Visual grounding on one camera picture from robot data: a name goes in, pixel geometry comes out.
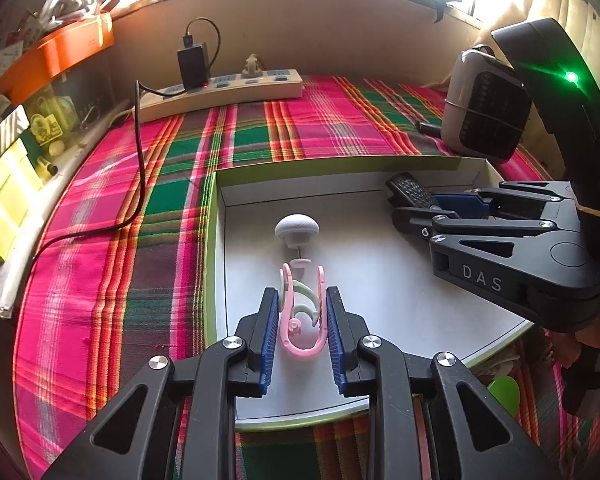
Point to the white cardboard box green rim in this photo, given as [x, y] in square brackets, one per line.
[395, 320]

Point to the black perforated handheld device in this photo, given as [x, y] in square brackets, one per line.
[410, 190]

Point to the white crumpled bag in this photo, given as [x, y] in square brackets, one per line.
[75, 2]

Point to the black window clamp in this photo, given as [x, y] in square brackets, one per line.
[442, 5]

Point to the grey portable fan heater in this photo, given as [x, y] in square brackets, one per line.
[485, 105]

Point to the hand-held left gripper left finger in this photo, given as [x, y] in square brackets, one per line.
[269, 345]

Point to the plaid pink green cloth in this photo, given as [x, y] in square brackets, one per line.
[130, 310]

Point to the white round knob object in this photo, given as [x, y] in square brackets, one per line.
[296, 226]

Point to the green white striped box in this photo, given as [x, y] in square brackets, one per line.
[2, 135]

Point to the person's right hand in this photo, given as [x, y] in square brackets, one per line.
[567, 347]

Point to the pink plastic hook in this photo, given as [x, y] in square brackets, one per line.
[284, 332]

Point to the orange plastic tray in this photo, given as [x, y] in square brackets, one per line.
[55, 55]

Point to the black heater plug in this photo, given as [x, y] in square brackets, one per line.
[430, 128]

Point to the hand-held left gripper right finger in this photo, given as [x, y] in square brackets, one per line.
[336, 345]

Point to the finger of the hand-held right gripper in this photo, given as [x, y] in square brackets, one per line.
[460, 204]
[485, 232]

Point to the pale green plastic hook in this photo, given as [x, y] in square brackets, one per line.
[302, 290]

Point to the yellow green cartoon card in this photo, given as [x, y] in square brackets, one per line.
[45, 127]

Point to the beige power strip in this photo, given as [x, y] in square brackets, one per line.
[250, 91]

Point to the beige plug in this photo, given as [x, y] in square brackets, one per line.
[250, 66]

